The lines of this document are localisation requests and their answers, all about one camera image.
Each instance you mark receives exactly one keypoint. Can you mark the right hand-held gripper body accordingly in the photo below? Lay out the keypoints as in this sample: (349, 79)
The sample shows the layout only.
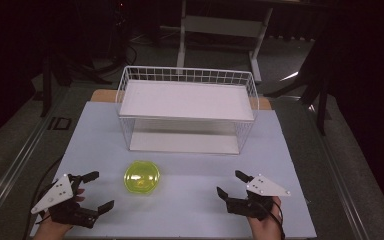
(258, 196)

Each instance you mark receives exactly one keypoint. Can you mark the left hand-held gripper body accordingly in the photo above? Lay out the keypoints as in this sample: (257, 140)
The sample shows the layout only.
(60, 195)

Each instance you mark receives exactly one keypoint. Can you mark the yellow-green translucent bowl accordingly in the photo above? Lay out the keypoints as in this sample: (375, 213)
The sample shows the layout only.
(142, 177)

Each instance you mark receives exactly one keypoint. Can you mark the person's right hand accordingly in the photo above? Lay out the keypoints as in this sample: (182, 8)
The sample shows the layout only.
(266, 223)

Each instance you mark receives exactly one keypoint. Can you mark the person's left hand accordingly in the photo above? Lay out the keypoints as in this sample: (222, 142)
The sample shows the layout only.
(55, 226)

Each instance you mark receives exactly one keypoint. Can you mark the black stand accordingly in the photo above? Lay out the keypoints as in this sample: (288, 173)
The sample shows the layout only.
(51, 66)
(313, 83)

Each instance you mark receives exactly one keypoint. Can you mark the white metal table frame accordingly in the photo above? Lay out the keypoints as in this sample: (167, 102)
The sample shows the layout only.
(220, 36)

